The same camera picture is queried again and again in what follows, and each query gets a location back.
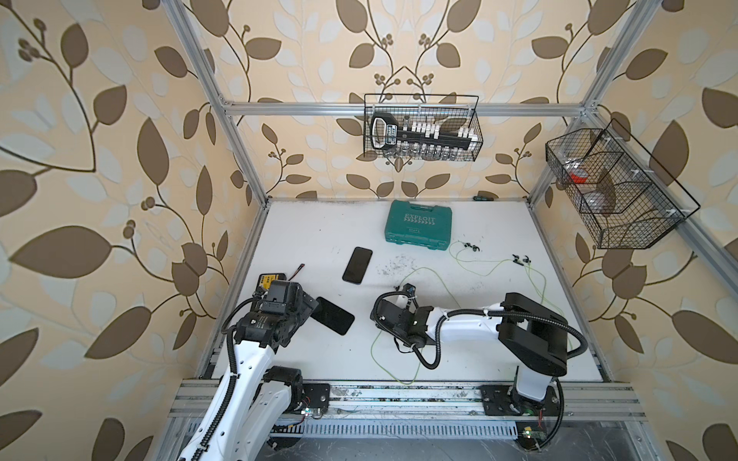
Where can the black yellow battery pack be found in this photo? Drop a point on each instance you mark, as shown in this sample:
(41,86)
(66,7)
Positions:
(266,279)

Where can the red black battery lead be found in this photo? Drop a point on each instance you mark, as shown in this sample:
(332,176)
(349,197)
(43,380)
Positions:
(297,271)

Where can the green plastic tool case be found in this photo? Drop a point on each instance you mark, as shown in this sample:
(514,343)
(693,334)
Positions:
(429,227)

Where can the socket wrench set in basket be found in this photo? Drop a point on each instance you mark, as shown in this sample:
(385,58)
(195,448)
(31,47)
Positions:
(386,132)

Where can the blue-edged black smartphone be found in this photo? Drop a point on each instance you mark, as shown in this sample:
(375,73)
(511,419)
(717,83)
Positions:
(357,265)

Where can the black wire basket back wall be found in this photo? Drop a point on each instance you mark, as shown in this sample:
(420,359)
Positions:
(450,111)

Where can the red item in right basket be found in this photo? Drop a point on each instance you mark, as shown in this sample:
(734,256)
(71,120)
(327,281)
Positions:
(574,173)

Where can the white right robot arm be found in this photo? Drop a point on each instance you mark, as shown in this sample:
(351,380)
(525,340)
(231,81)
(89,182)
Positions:
(541,340)

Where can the black wire basket right wall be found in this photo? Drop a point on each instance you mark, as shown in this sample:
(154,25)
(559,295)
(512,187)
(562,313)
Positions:
(633,197)

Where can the aluminium frame post right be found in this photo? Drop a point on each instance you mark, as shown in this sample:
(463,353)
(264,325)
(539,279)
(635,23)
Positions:
(627,20)

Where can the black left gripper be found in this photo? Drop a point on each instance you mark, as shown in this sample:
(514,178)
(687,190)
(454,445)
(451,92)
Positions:
(303,308)

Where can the aluminium frame post left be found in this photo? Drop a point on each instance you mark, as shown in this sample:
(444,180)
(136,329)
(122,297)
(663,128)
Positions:
(176,13)

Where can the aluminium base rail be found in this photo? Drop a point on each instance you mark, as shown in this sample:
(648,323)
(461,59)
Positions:
(389,410)

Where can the black wire basket wall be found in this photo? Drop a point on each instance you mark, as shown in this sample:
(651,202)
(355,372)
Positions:
(450,111)
(633,197)

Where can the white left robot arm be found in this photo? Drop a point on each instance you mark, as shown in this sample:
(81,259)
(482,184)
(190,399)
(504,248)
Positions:
(253,393)

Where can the aluminium frame post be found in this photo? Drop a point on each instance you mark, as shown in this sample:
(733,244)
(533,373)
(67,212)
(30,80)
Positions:
(627,20)
(176,13)

